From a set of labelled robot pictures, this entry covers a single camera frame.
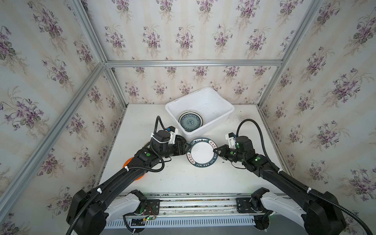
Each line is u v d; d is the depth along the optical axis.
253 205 0.66
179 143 0.68
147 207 0.73
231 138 0.74
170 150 0.64
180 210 0.73
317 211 0.39
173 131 0.70
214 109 1.18
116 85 1.06
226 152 0.70
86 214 0.37
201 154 0.80
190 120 1.07
